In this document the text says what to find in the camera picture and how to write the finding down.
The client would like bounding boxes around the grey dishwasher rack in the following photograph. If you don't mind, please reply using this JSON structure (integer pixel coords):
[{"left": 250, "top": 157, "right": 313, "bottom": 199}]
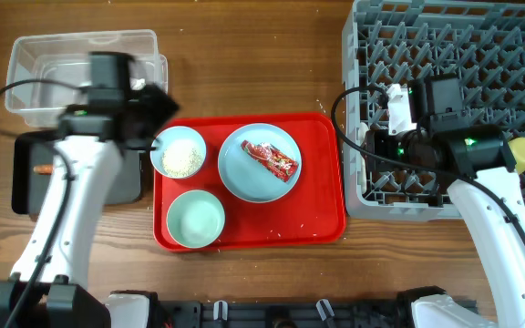
[{"left": 338, "top": 0, "right": 525, "bottom": 221}]

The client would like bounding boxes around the orange carrot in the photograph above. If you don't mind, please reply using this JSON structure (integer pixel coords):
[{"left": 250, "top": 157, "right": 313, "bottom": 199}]
[{"left": 33, "top": 164, "right": 54, "bottom": 175}]

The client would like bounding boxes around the light blue plate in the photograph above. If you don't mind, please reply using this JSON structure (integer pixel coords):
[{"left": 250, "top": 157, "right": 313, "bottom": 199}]
[{"left": 218, "top": 123, "right": 303, "bottom": 203}]

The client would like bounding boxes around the red snack wrapper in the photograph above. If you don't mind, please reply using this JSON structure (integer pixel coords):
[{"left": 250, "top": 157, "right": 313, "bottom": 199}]
[{"left": 241, "top": 140, "right": 299, "bottom": 182}]

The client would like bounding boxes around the red serving tray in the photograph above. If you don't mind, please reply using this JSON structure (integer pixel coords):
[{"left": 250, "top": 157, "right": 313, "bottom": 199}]
[{"left": 153, "top": 112, "right": 346, "bottom": 252}]

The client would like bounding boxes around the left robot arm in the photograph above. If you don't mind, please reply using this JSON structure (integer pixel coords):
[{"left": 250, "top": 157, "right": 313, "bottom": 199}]
[{"left": 0, "top": 52, "right": 179, "bottom": 327}]

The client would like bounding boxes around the light green bowl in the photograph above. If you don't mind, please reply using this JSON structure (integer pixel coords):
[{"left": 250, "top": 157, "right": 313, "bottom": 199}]
[{"left": 166, "top": 190, "right": 226, "bottom": 249}]

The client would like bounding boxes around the blue bowl with rice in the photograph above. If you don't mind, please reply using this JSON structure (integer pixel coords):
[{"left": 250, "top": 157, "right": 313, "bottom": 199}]
[{"left": 149, "top": 126, "right": 207, "bottom": 179}]

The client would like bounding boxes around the white plastic spoon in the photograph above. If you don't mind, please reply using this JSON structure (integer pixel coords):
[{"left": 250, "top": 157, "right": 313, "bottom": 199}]
[{"left": 356, "top": 122, "right": 369, "bottom": 146}]

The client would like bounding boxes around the yellow plastic cup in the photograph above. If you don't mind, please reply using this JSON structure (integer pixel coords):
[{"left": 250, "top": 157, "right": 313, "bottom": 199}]
[{"left": 509, "top": 137, "right": 525, "bottom": 174}]

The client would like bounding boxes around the white tissue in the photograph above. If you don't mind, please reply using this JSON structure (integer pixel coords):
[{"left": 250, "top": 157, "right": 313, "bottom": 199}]
[{"left": 130, "top": 78, "right": 146, "bottom": 90}]

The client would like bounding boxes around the black plastic tray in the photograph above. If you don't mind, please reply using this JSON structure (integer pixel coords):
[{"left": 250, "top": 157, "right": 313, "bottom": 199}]
[{"left": 11, "top": 130, "right": 143, "bottom": 215}]

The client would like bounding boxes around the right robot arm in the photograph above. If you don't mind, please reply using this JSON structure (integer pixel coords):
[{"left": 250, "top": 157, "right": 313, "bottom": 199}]
[{"left": 364, "top": 74, "right": 525, "bottom": 327}]

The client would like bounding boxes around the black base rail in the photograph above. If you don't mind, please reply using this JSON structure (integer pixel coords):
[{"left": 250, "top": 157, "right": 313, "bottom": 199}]
[{"left": 161, "top": 300, "right": 414, "bottom": 328}]

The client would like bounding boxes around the clear plastic bin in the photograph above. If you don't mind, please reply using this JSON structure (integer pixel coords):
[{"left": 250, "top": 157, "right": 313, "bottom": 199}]
[{"left": 5, "top": 29, "right": 169, "bottom": 128}]

